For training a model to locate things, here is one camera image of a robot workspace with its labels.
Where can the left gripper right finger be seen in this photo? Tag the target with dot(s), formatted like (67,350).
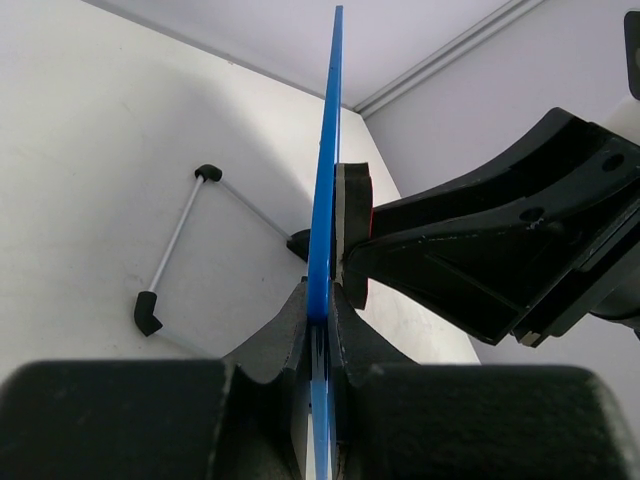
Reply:
(397,419)

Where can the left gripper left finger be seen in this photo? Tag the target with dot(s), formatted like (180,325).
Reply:
(243,416)

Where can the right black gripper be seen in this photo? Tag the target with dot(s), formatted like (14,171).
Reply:
(566,243)

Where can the blue framed whiteboard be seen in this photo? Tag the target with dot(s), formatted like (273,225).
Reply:
(320,253)

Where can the whiteboard metal stand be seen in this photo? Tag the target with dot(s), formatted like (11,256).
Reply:
(224,271)

